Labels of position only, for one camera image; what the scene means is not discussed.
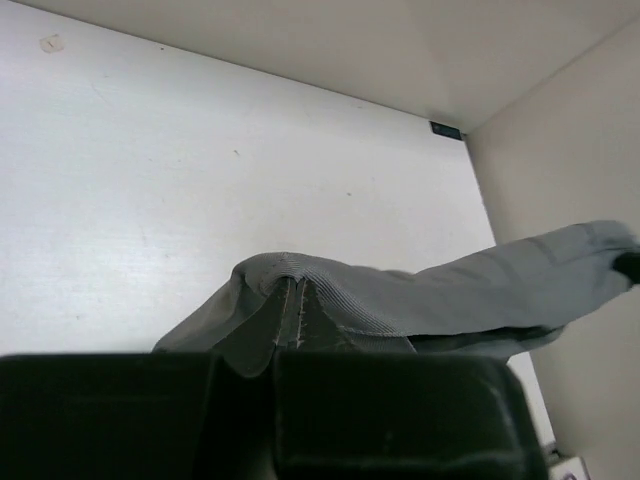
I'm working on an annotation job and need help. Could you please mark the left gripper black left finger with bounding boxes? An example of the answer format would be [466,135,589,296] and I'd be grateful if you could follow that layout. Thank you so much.
[219,278,295,378]

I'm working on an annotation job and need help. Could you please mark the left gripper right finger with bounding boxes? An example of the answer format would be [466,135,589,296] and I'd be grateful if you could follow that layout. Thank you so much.
[274,277,416,356]

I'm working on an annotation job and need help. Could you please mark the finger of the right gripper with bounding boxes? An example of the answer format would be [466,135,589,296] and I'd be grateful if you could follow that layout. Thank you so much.
[612,251,640,287]

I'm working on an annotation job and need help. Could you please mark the grey pleated skirt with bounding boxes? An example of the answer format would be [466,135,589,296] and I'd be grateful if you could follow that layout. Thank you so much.
[157,220,639,359]

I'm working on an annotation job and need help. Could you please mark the right blue corner label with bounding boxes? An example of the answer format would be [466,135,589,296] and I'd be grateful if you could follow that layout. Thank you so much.
[429,121,464,141]

